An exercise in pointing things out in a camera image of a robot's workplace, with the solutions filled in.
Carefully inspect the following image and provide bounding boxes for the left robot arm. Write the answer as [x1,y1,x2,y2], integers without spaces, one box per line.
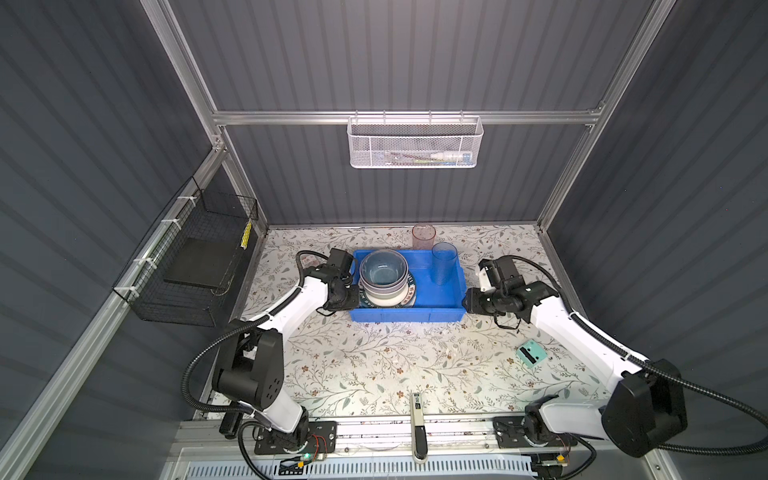
[212,248,359,443]

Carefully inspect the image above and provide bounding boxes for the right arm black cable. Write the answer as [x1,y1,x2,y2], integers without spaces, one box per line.
[506,254,768,456]

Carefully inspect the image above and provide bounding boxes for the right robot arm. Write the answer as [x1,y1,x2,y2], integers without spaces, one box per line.
[462,255,688,458]

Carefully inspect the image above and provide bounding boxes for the grey blue bowl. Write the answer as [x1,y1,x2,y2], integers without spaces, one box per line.
[360,249,408,287]

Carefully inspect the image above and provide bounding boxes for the green rim lettered plate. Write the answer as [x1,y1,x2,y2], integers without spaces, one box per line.
[359,274,416,308]

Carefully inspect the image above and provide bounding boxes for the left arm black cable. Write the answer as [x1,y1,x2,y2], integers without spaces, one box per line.
[181,250,337,480]

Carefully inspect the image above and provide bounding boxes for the black wire basket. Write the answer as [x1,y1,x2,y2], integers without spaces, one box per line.
[113,181,259,327]

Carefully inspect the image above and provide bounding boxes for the white wire mesh basket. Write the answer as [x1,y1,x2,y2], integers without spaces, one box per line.
[346,113,484,169]

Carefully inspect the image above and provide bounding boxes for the clear blue plastic cup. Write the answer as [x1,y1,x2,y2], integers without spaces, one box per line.
[431,242,458,285]

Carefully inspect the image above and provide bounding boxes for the black clamp handle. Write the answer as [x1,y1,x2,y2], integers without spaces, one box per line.
[219,412,242,440]

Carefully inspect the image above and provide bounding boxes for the blue plastic bin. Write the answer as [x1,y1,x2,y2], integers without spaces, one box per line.
[350,250,467,323]

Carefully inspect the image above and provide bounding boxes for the black pad in basket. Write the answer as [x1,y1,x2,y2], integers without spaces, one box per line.
[163,238,238,289]

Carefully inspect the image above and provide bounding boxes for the yellow tag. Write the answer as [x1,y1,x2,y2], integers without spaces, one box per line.
[239,220,252,250]

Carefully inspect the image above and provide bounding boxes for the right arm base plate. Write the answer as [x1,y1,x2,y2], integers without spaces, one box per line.
[492,414,577,448]

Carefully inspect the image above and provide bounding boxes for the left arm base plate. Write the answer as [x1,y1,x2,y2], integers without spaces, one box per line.
[253,421,339,455]

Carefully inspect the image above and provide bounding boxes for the purple bowl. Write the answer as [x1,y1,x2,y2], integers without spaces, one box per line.
[360,281,408,298]

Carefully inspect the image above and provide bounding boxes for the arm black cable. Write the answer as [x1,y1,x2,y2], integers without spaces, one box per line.
[181,250,337,480]
[506,254,768,456]

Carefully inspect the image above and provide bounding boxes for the light green bowl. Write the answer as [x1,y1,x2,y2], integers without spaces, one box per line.
[360,292,415,308]

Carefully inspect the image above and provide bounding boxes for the black white handheld device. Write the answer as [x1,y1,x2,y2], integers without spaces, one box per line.
[411,392,428,463]

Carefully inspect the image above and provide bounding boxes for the pink plastic cup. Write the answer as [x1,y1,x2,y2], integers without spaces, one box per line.
[411,224,437,250]

